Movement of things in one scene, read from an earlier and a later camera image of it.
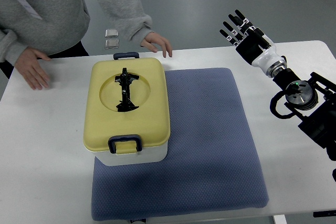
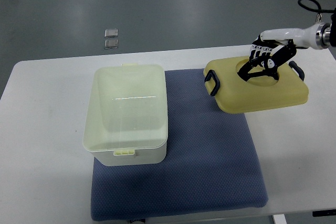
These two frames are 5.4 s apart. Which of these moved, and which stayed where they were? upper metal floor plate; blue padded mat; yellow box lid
Moved: yellow box lid
Stayed: upper metal floor plate; blue padded mat
